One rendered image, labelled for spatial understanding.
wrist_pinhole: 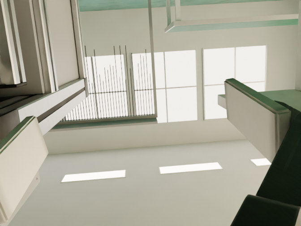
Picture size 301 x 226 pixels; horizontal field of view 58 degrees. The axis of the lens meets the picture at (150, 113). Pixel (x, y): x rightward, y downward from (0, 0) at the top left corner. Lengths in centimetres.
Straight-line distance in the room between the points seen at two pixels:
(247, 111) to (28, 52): 30
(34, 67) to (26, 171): 24
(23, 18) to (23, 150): 25
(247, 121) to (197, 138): 686
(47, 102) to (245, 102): 27
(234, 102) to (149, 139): 668
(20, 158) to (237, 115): 13
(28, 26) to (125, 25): 618
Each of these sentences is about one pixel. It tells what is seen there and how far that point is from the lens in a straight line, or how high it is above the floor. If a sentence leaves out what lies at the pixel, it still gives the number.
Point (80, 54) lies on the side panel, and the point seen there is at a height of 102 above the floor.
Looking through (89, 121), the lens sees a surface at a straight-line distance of 386.
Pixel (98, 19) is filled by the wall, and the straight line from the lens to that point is 662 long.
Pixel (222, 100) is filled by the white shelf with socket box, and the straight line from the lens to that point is 87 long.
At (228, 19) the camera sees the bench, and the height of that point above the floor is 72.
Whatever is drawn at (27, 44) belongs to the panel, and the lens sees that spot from 40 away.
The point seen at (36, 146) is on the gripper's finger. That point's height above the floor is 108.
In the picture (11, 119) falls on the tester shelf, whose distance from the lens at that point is 28.
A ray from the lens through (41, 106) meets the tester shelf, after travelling 36.
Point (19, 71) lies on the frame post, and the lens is 35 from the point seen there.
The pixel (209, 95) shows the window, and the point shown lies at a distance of 684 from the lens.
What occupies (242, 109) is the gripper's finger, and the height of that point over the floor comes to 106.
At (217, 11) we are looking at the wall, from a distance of 687.
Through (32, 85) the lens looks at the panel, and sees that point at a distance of 40.
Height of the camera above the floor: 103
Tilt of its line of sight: 12 degrees up
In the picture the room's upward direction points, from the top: 176 degrees clockwise
